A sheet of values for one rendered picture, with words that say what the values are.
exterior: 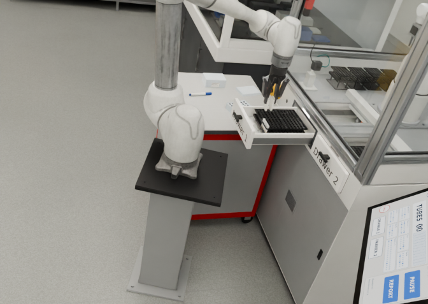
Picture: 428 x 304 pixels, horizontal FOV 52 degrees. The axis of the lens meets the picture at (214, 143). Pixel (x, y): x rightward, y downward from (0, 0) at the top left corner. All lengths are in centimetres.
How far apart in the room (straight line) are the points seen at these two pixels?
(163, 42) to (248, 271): 143
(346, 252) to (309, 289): 29
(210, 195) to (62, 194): 133
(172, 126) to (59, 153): 157
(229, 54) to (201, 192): 127
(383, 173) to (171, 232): 98
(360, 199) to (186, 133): 77
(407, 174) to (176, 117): 97
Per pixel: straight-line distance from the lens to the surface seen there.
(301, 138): 214
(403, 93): 168
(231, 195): 259
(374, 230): 160
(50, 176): 303
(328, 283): 234
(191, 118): 175
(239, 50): 285
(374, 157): 179
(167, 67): 182
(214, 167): 195
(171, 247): 217
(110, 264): 251
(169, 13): 172
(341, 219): 200
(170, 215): 201
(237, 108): 216
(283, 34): 190
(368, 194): 192
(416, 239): 147
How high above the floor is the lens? 198
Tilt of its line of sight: 35 degrees down
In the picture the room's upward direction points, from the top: 12 degrees clockwise
